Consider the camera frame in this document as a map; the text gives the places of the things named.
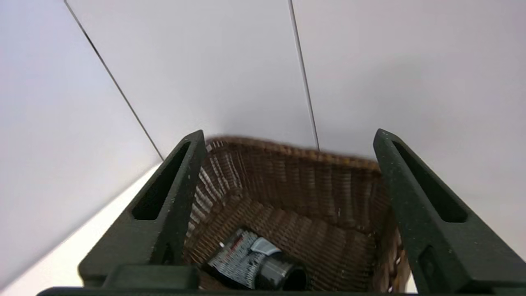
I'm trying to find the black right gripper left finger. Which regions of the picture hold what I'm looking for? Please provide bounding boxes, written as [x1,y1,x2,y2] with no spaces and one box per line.
[78,130,207,288]

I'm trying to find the dark brown wicker basket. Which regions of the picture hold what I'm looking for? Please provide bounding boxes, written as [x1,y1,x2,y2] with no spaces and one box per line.
[183,138,411,293]

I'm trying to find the black cosmetic tube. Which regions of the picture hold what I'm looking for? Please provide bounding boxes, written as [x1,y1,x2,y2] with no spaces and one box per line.
[204,227,307,291]

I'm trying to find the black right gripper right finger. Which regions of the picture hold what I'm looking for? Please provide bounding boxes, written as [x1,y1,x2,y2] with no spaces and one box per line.
[373,129,526,293]

